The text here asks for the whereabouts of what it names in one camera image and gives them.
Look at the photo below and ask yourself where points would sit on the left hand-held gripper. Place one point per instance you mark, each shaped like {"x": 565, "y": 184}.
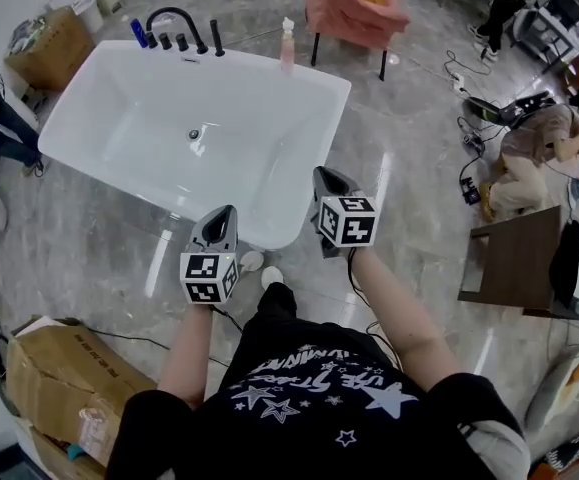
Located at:
{"x": 206, "y": 275}

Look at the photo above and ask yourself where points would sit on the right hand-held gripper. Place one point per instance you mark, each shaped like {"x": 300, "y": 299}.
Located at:
{"x": 349, "y": 223}

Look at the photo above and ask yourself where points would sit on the teal cloth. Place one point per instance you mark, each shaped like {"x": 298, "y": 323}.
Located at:
{"x": 75, "y": 452}

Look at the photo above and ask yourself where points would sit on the blue bottle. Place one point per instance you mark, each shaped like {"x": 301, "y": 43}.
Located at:
{"x": 139, "y": 33}

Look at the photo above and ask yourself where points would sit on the black equipment bag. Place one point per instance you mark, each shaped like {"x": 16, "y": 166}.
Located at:
{"x": 494, "y": 110}

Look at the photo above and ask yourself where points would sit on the person's black trouser leg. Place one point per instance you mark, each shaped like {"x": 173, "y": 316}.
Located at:
{"x": 278, "y": 305}

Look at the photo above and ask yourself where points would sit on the open cardboard box with clutter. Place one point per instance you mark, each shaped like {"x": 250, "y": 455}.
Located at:
{"x": 54, "y": 53}

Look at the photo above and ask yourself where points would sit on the large taped cardboard box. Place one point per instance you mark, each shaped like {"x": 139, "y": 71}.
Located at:
{"x": 64, "y": 383}

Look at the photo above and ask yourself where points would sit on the black star print t-shirt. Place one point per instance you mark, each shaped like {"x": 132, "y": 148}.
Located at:
{"x": 309, "y": 418}

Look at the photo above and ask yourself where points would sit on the white bathtub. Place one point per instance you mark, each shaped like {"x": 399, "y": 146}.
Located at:
{"x": 134, "y": 113}

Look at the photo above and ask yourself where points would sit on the black power adapter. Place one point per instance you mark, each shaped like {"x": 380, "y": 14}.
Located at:
{"x": 470, "y": 191}

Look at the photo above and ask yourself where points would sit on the person's white shoe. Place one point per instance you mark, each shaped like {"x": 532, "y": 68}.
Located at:
{"x": 272, "y": 277}

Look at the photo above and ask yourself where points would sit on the pink armchair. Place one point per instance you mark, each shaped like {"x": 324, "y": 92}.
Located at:
{"x": 354, "y": 8}

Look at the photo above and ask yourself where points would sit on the black cloth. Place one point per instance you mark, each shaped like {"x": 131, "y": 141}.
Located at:
{"x": 566, "y": 263}

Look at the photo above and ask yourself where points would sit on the person's left forearm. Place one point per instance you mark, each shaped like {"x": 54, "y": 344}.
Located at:
{"x": 189, "y": 353}

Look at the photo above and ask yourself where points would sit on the dark brown wooden board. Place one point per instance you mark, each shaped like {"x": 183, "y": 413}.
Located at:
{"x": 514, "y": 263}

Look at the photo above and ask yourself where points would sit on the white waste bin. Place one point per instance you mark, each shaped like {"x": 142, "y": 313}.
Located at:
{"x": 89, "y": 15}

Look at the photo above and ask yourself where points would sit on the black hand shower wand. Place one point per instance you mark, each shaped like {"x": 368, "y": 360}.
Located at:
{"x": 217, "y": 38}

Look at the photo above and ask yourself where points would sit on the grey cushion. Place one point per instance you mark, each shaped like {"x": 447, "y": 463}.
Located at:
{"x": 554, "y": 398}

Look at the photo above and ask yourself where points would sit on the black curved bathtub faucet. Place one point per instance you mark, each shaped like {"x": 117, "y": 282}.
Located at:
{"x": 179, "y": 15}

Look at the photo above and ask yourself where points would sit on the person's right forearm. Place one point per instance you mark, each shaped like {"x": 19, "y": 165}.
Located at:
{"x": 404, "y": 328}

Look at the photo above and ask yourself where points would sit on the pink pump soap bottle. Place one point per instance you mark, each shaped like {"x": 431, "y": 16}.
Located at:
{"x": 287, "y": 50}

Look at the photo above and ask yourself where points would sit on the white power strip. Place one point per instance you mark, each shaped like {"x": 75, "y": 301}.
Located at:
{"x": 459, "y": 83}

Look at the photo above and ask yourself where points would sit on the black faucet knob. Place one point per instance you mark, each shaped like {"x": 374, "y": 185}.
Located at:
{"x": 165, "y": 42}
{"x": 182, "y": 43}
{"x": 152, "y": 41}

